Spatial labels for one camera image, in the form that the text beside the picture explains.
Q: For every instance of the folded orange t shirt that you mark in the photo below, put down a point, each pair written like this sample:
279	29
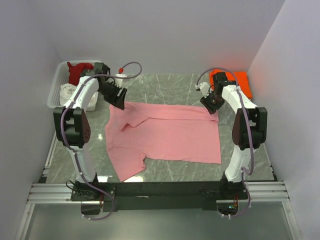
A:
242	80

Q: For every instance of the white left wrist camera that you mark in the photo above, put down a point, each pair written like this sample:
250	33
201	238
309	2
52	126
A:
119	79

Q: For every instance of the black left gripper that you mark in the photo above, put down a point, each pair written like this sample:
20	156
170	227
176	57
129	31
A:
118	102

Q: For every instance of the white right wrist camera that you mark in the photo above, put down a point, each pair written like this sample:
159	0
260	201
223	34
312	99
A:
204	88

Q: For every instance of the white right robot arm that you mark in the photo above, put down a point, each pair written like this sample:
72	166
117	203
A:
249	129

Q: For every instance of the white t shirt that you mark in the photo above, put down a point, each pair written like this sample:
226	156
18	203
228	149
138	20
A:
67	90

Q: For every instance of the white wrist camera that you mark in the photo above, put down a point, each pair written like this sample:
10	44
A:
119	79
204	88

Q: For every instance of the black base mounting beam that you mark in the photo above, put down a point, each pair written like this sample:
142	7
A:
124	196

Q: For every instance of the aluminium rail frame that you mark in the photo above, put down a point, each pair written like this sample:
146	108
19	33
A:
271	216

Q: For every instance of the dark red t shirt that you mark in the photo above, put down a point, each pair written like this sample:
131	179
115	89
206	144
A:
76	70

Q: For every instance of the pink t shirt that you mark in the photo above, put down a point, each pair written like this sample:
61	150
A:
160	132

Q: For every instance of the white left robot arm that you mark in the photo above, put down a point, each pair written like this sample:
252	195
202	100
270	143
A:
71	123

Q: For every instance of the white plastic laundry basket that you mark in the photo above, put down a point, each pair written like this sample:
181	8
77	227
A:
61	77

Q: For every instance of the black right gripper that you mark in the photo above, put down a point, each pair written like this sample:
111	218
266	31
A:
211	109

